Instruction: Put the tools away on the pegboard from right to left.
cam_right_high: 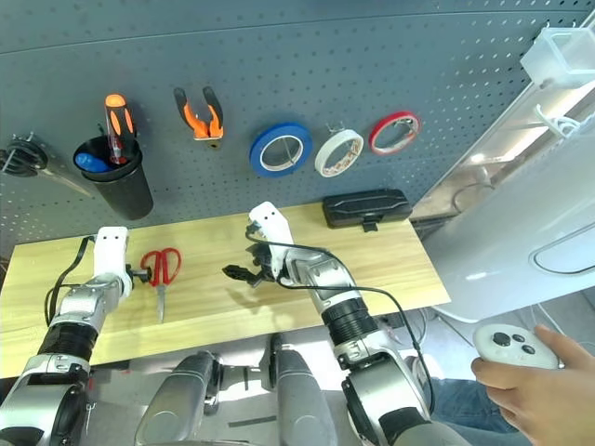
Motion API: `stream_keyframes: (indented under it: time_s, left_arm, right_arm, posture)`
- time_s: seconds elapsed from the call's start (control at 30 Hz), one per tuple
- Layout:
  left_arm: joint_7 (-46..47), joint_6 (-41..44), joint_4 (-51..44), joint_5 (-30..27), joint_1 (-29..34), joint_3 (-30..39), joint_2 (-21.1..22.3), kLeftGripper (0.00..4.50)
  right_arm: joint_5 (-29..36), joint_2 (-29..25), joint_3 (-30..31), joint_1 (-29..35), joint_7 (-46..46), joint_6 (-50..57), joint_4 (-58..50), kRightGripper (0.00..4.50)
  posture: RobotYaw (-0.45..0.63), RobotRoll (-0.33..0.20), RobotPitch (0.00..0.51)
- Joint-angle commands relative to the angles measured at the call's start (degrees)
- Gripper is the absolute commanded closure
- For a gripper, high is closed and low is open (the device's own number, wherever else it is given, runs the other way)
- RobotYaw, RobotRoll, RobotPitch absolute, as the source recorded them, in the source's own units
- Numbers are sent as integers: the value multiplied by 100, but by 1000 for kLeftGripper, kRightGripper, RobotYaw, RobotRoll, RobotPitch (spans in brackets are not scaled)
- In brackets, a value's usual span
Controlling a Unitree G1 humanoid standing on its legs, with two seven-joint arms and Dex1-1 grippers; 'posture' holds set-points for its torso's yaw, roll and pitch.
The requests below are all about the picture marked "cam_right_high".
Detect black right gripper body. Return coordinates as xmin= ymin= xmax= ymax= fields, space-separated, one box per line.
xmin=248 ymin=245 xmax=280 ymax=287

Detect bare person hand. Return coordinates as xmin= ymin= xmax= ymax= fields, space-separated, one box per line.
xmin=470 ymin=323 xmax=595 ymax=446

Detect white floor cables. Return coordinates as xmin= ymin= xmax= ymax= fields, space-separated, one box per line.
xmin=529 ymin=301 xmax=577 ymax=335

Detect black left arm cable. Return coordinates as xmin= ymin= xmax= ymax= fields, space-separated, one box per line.
xmin=44 ymin=235 xmax=99 ymax=326

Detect grey robot leg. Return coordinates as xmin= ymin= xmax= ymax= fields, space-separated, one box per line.
xmin=134 ymin=350 xmax=222 ymax=446
xmin=269 ymin=334 xmax=338 ymax=446

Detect white cabinet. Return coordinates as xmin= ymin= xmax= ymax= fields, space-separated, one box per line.
xmin=417 ymin=138 xmax=595 ymax=324

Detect black handled scissors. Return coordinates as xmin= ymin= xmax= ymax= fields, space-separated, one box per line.
xmin=0 ymin=133 xmax=92 ymax=199

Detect white tape roll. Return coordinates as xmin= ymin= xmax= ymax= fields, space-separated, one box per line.
xmin=314 ymin=129 xmax=364 ymax=179

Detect orange black pliers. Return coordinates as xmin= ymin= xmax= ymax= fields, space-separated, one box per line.
xmin=173 ymin=85 xmax=225 ymax=151

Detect red handled scissors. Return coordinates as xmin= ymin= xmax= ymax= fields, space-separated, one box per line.
xmin=139 ymin=247 xmax=181 ymax=324

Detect blue jeans leg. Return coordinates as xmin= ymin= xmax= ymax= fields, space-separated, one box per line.
xmin=427 ymin=375 xmax=522 ymax=436

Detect blue marker pen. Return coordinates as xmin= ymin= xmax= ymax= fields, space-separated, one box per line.
xmin=74 ymin=151 xmax=111 ymax=173

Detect blue tape roll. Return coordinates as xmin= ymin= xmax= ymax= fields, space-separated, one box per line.
xmin=249 ymin=122 xmax=313 ymax=178

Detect red tape roll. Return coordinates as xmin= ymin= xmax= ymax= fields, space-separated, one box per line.
xmin=368 ymin=110 xmax=422 ymax=156

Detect orange black screwdriver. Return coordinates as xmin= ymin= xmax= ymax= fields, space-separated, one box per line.
xmin=103 ymin=94 xmax=138 ymax=164

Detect grey pegboard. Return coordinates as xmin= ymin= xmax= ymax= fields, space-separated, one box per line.
xmin=0 ymin=0 xmax=595 ymax=261

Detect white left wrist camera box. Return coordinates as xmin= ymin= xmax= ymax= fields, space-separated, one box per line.
xmin=91 ymin=226 xmax=132 ymax=298

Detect black looped cable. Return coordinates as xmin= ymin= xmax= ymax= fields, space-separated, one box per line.
xmin=453 ymin=180 xmax=494 ymax=213

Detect grey left robot leg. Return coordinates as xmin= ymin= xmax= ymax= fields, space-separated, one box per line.
xmin=134 ymin=350 xmax=222 ymax=446

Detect black tool case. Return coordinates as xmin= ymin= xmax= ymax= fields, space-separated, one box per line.
xmin=322 ymin=189 xmax=414 ymax=233

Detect grey right robot leg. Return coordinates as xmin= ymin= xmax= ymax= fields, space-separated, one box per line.
xmin=269 ymin=334 xmax=338 ymax=446

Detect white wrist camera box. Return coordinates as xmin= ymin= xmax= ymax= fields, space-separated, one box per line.
xmin=91 ymin=226 xmax=132 ymax=298
xmin=248 ymin=201 xmax=294 ymax=261

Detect clear plastic bin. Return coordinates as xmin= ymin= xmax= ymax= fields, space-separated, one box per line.
xmin=520 ymin=26 xmax=595 ymax=87

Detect black plastic cup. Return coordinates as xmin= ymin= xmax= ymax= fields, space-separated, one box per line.
xmin=73 ymin=136 xmax=154 ymax=221

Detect red handled screwdriver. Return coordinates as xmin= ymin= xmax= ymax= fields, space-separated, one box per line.
xmin=107 ymin=134 xmax=129 ymax=164

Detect white game controller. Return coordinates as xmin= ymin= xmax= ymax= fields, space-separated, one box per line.
xmin=472 ymin=322 xmax=560 ymax=371

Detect white plastic hook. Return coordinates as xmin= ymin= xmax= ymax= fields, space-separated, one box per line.
xmin=534 ymin=102 xmax=582 ymax=138

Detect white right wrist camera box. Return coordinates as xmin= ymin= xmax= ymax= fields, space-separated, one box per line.
xmin=248 ymin=201 xmax=294 ymax=261

